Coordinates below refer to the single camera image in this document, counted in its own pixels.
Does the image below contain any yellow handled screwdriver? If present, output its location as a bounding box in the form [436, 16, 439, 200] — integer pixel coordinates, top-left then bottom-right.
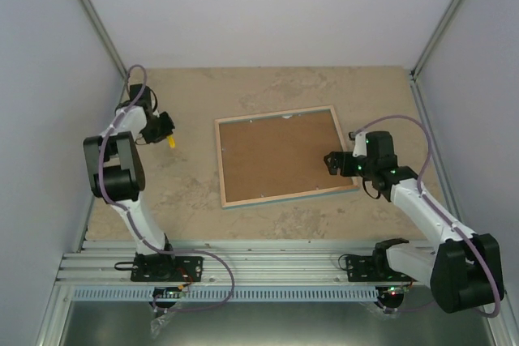
[167, 135, 176, 149]

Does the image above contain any teal wooden picture frame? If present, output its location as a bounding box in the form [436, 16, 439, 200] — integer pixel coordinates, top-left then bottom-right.
[214, 105, 359, 209]

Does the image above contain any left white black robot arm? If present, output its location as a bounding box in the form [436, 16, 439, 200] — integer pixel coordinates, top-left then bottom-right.
[83, 84, 178, 280]

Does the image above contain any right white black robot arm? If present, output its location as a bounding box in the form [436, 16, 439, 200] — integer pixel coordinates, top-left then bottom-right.
[324, 131, 504, 313]

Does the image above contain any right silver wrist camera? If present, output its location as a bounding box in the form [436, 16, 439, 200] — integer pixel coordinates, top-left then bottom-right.
[349, 131, 367, 157]

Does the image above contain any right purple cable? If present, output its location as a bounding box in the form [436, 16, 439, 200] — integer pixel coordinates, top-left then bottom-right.
[358, 114, 503, 318]

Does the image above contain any purple cable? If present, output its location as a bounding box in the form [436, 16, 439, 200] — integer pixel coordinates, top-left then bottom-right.
[98, 63, 236, 314]
[358, 114, 503, 318]

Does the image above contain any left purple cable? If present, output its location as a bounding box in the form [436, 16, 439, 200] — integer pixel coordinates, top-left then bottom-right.
[98, 63, 236, 314]

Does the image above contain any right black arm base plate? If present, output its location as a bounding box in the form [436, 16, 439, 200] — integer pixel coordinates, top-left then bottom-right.
[338, 254, 413, 283]

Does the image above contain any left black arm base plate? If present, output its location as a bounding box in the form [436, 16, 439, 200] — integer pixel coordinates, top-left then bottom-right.
[130, 254, 204, 284]

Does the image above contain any aluminium rail platform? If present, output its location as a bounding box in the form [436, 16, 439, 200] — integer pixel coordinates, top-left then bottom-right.
[54, 239, 506, 287]

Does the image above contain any left aluminium corner post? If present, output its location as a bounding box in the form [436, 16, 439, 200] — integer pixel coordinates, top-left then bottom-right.
[54, 0, 131, 83]

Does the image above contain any aluminium corner post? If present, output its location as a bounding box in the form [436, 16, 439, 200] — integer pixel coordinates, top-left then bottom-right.
[409, 0, 490, 81]
[54, 0, 131, 83]

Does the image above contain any grey slotted cable duct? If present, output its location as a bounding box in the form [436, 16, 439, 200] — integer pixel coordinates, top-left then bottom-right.
[72, 285, 379, 303]

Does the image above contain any right aluminium corner post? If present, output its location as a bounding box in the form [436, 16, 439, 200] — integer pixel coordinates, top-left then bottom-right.
[409, 0, 490, 81]

